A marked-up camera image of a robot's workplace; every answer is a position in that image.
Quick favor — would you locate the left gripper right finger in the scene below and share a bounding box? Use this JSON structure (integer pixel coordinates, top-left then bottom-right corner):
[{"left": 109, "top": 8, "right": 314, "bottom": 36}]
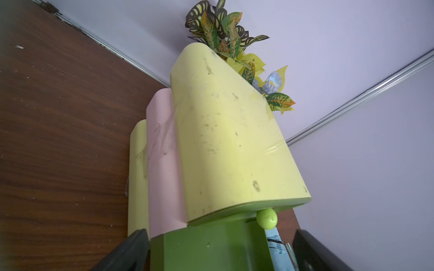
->
[{"left": 292, "top": 229, "right": 352, "bottom": 271}]

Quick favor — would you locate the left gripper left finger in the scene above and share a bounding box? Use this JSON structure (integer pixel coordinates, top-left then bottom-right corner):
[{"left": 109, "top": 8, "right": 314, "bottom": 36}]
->
[{"left": 90, "top": 229, "right": 150, "bottom": 271}]

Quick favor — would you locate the light blue umbrella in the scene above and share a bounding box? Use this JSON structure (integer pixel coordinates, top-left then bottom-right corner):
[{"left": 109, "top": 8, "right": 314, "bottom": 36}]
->
[{"left": 265, "top": 228, "right": 295, "bottom": 271}]

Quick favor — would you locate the dark green drawer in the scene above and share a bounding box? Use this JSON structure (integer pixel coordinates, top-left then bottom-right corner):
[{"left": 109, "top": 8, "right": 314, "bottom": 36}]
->
[
  {"left": 188, "top": 197, "right": 311, "bottom": 227},
  {"left": 150, "top": 221, "right": 274, "bottom": 271}
]

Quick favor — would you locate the yellow-green drawer cabinet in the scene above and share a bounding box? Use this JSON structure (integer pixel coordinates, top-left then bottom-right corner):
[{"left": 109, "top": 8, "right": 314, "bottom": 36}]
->
[{"left": 127, "top": 42, "right": 312, "bottom": 240}]

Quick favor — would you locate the dark green top drawer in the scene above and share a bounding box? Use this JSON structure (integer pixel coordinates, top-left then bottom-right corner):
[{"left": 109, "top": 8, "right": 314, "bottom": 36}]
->
[{"left": 188, "top": 197, "right": 311, "bottom": 227}]

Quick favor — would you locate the artificial plant in vase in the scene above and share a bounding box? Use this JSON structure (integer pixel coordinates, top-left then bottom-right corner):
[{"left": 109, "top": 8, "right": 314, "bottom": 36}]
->
[{"left": 185, "top": 1, "right": 296, "bottom": 114}]

